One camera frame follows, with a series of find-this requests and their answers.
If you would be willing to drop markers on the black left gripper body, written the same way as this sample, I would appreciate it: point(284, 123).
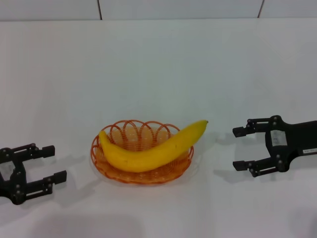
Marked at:
point(18, 178)

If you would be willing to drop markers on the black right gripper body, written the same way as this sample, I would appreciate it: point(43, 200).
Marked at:
point(297, 135)

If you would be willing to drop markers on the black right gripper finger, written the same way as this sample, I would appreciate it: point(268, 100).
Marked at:
point(252, 127)
point(260, 166)

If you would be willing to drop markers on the yellow banana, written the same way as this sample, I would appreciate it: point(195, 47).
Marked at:
point(148, 158)

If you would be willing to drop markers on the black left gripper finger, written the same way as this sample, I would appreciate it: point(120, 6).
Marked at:
point(59, 177)
point(48, 151)

